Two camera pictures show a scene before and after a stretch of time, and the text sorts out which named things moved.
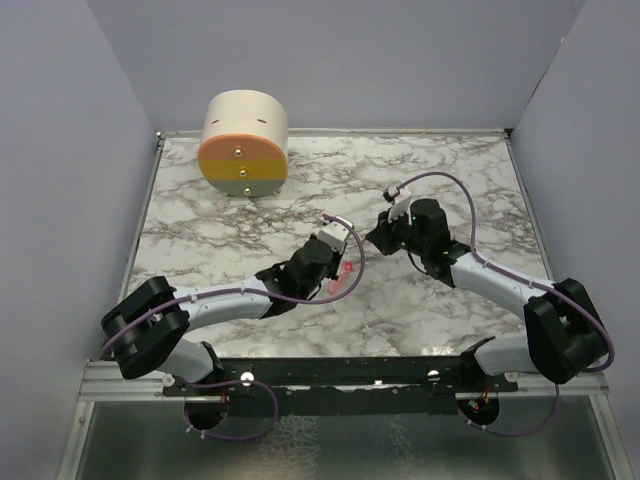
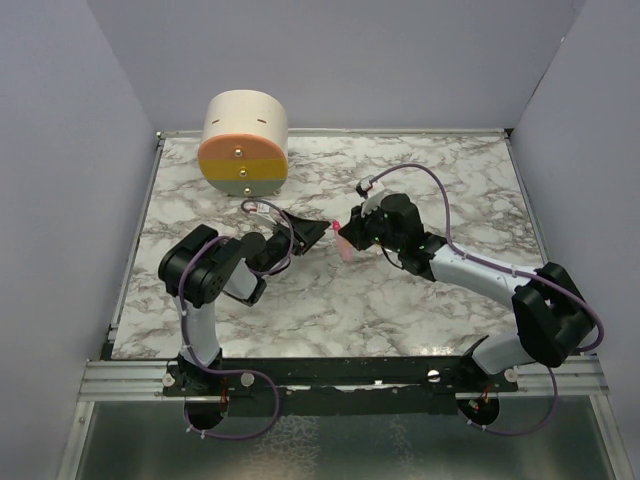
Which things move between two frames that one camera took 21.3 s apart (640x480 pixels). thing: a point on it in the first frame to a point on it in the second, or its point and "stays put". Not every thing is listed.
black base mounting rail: (345, 386) stays put
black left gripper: (337, 256) to (301, 233)
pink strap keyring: (335, 286) to (345, 248)
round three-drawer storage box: (244, 147) stays put
